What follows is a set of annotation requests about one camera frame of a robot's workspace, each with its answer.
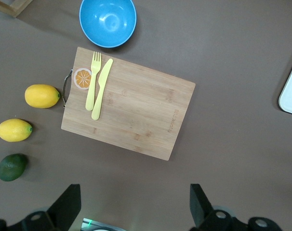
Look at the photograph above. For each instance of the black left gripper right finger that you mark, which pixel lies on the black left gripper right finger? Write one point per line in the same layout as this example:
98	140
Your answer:
200	204

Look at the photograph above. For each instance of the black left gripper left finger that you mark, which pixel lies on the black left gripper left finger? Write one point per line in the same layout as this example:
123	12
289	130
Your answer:
69	207

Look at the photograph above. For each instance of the dark green avocado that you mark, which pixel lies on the dark green avocado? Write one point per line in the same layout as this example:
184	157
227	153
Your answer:
11	167

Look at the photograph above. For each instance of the yellow lemon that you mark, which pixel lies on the yellow lemon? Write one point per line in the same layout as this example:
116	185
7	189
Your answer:
14	130
41	96

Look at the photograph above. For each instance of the wooden cutting board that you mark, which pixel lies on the wooden cutting board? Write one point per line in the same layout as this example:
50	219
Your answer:
141	108

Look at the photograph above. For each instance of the yellow plastic fork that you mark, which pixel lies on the yellow plastic fork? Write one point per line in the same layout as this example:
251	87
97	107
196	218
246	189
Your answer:
91	96

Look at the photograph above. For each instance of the yellow plastic knife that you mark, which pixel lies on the yellow plastic knife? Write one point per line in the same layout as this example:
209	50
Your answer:
100	96

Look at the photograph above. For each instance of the orange slice piece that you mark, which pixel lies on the orange slice piece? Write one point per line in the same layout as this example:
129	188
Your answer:
81	79

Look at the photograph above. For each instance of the brown table cloth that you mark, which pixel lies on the brown table cloth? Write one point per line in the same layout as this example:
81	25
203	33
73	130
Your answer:
232	48

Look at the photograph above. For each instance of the blue bowl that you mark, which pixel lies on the blue bowl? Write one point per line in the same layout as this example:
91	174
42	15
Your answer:
107	21

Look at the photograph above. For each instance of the wooden peg mug rack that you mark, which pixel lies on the wooden peg mug rack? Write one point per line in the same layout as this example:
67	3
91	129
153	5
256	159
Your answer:
13	10

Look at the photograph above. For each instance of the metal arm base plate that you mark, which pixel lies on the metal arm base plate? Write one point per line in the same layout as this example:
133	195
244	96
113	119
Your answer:
100	223

